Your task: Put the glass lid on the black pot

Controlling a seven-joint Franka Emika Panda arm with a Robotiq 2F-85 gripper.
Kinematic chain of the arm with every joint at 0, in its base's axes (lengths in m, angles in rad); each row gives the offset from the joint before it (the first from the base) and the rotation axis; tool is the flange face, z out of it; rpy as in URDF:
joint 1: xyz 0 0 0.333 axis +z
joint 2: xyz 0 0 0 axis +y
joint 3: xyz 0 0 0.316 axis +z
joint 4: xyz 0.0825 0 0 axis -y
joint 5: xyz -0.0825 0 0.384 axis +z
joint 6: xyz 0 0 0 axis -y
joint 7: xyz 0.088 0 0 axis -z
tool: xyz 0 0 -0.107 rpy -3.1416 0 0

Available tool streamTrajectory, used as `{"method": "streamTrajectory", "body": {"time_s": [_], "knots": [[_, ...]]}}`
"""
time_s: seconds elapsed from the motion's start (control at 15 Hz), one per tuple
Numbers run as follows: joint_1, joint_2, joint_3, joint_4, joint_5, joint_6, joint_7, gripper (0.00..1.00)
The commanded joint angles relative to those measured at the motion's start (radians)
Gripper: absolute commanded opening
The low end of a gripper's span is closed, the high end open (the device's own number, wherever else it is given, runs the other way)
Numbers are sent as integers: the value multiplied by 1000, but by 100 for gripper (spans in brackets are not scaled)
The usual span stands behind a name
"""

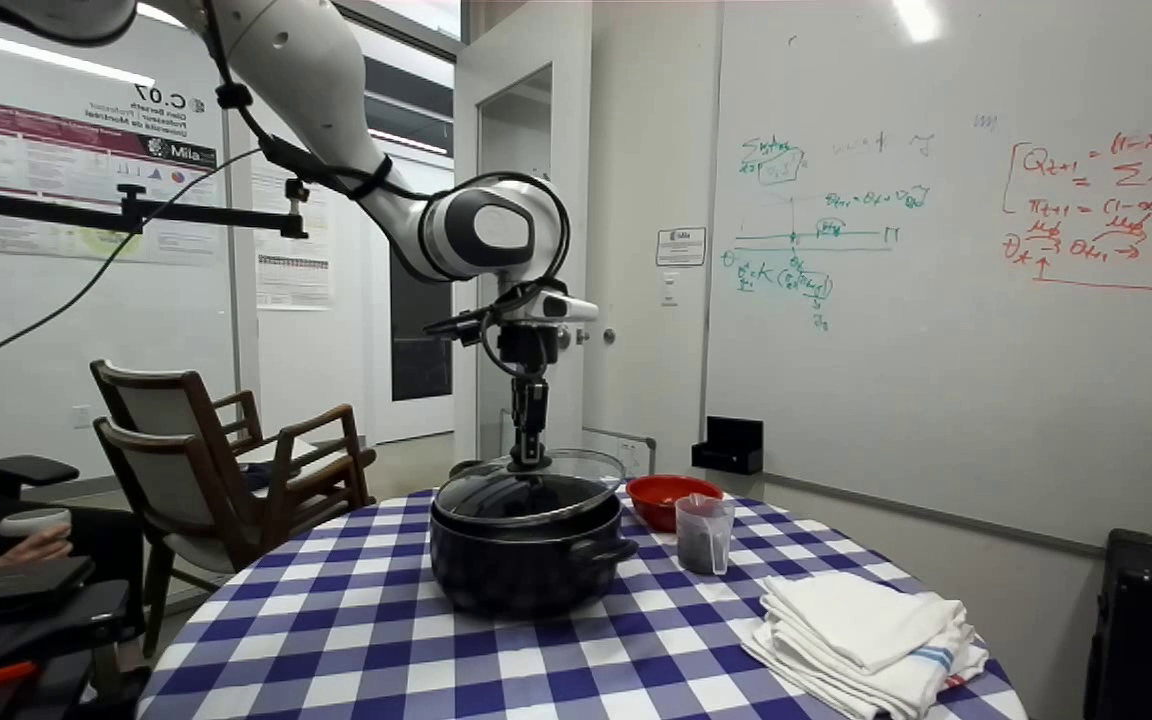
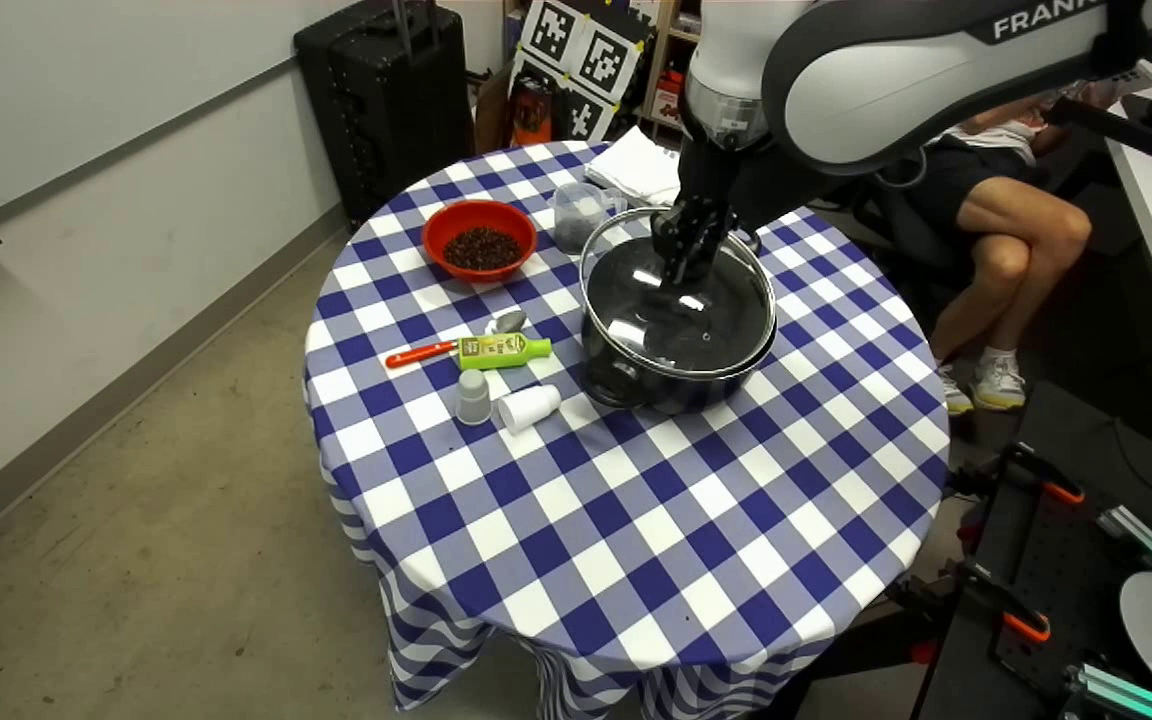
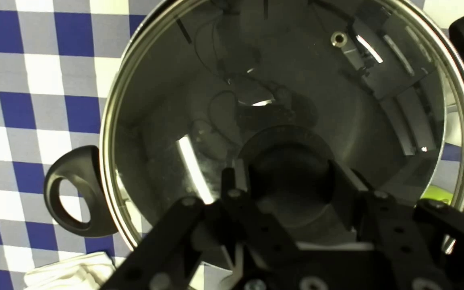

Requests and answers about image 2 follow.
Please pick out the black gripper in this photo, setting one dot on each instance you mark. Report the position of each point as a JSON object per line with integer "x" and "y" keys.
{"x": 706, "y": 181}

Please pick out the round glass lid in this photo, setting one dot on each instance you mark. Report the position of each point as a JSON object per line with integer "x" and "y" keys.
{"x": 681, "y": 315}

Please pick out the dark robot base platform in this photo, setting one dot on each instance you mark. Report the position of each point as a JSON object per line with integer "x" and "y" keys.
{"x": 1000, "y": 532}

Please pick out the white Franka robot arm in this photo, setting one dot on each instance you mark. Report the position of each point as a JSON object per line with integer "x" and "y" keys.
{"x": 899, "y": 83}

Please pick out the black cooking pot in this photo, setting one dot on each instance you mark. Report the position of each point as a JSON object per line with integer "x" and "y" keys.
{"x": 643, "y": 386}

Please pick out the folded white towel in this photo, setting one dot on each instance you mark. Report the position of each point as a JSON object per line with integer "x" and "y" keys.
{"x": 636, "y": 167}

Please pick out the clear glass measuring cup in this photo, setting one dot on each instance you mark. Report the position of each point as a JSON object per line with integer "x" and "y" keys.
{"x": 580, "y": 215}

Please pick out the wooden shelf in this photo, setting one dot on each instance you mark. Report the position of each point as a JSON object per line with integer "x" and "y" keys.
{"x": 675, "y": 66}

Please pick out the red bowl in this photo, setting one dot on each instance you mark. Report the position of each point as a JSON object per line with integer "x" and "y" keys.
{"x": 476, "y": 241}

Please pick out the white plastic shaker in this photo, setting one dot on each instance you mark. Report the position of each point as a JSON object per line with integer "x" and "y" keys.
{"x": 524, "y": 406}

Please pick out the white fiducial marker board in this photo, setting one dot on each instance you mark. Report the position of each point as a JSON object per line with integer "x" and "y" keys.
{"x": 576, "y": 47}

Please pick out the white shaker with grey cap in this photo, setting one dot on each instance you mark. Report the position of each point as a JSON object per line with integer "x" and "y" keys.
{"x": 475, "y": 397}

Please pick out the blue white checked tablecloth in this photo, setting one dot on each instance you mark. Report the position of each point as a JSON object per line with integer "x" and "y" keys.
{"x": 629, "y": 532}

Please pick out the person's sneaker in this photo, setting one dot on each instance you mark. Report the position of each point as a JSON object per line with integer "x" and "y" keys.
{"x": 952, "y": 397}
{"x": 999, "y": 386}

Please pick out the seated person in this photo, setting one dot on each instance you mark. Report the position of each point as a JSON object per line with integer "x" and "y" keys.
{"x": 1018, "y": 223}

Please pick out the black box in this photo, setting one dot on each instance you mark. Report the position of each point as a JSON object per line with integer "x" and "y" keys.
{"x": 381, "y": 104}

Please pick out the teal bar clamp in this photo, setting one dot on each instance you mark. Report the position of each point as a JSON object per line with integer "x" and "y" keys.
{"x": 1128, "y": 689}
{"x": 1140, "y": 537}

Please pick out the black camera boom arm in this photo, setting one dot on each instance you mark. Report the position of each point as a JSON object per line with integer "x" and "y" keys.
{"x": 1137, "y": 131}

